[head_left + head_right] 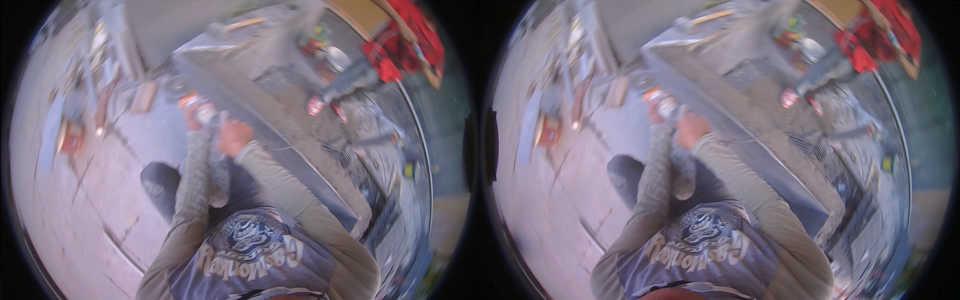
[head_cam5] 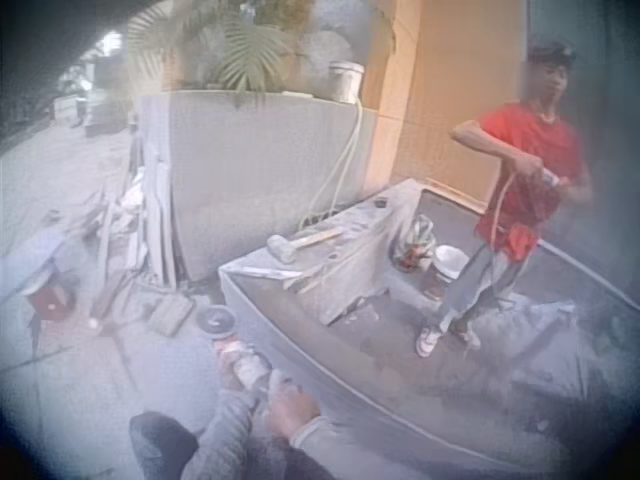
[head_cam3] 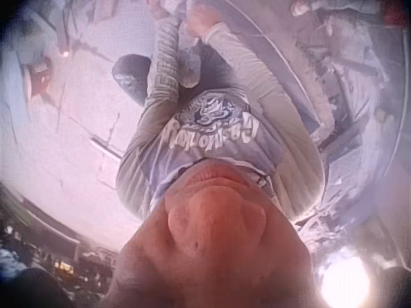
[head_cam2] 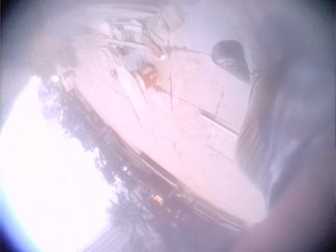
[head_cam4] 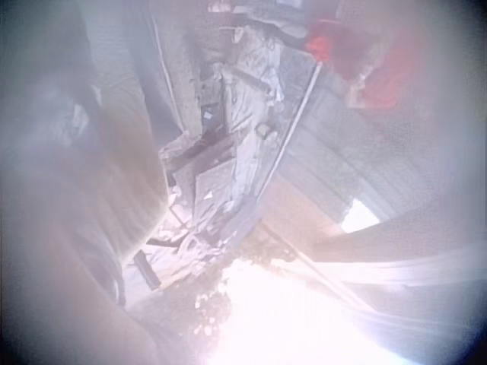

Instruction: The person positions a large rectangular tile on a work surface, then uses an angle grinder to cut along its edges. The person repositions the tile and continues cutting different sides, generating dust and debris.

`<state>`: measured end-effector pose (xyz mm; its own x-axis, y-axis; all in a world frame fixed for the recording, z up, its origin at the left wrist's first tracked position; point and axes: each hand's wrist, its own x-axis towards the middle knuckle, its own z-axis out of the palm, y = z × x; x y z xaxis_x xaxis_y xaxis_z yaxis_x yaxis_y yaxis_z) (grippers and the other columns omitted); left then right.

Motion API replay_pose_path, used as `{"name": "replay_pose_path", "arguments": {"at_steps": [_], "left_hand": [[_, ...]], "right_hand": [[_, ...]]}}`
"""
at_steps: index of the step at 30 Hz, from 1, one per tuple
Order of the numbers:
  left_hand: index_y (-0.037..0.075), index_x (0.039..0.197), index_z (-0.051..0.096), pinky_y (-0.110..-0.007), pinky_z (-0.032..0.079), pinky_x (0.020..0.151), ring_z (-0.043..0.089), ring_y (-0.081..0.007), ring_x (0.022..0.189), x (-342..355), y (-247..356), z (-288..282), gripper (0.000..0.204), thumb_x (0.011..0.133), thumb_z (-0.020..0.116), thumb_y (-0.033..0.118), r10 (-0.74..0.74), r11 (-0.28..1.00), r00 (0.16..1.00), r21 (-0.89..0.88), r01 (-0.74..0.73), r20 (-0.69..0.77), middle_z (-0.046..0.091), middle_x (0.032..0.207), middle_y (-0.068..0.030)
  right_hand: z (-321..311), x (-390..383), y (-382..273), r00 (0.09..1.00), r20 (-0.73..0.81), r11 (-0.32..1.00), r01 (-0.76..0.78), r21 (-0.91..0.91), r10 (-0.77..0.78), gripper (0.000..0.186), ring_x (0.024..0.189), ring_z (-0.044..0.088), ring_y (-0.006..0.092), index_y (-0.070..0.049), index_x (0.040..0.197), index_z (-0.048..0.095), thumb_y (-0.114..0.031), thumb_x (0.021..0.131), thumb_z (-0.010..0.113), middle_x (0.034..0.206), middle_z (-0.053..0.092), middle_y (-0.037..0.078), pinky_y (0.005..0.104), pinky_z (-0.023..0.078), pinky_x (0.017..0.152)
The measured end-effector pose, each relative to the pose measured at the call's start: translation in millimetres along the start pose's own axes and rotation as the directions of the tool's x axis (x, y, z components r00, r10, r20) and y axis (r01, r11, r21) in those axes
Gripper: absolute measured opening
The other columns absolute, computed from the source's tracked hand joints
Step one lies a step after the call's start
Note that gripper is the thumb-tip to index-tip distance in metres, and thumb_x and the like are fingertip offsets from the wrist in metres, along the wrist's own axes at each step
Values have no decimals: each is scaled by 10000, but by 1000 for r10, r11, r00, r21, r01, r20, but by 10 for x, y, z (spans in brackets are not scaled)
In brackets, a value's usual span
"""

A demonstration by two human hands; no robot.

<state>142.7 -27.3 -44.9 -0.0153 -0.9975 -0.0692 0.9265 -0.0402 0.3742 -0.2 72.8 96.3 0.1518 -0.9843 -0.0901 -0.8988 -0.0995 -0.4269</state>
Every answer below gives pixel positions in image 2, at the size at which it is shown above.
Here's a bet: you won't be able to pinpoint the angle grinder with grey disc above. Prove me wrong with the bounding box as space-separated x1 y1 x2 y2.
194 304 301 401

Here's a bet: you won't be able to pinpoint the striped cloth bag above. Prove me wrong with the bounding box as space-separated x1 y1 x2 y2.
392 213 439 274

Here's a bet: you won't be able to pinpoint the pale hose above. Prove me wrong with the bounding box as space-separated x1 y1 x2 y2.
299 97 367 229

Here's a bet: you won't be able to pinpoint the stack of leaning grey slabs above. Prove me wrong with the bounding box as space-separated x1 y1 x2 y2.
127 112 181 290

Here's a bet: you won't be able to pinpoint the person's left hand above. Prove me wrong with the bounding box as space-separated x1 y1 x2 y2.
217 345 251 392

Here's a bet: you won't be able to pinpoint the rubber mallet with wooden handle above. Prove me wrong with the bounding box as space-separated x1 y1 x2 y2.
266 225 346 265

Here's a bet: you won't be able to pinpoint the grey brick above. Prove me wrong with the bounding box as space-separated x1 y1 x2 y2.
147 293 195 337

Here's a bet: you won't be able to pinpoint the palm plant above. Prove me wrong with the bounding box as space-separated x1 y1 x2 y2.
127 0 396 96

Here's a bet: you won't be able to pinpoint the metal trowel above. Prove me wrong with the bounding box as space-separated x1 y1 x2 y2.
238 265 305 281

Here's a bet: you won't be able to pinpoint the grey concrete planter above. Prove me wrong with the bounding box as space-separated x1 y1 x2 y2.
137 89 386 284

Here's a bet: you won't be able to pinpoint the white plastic bucket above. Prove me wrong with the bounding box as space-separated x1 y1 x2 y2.
425 243 471 300

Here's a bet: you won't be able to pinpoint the red tool case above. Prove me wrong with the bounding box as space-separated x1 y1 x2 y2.
27 279 79 324

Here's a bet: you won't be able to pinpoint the wooden sticks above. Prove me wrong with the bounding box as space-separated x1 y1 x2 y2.
282 262 341 296

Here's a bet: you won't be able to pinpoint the long pale pipe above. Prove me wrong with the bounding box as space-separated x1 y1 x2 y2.
538 240 640 309

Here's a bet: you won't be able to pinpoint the white bucket with pale hose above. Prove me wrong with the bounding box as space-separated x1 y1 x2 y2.
327 60 366 105

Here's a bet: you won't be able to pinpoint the person's right hand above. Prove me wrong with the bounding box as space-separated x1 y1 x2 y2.
264 372 322 444

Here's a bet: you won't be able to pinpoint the person's legs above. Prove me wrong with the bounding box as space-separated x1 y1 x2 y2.
128 410 201 480

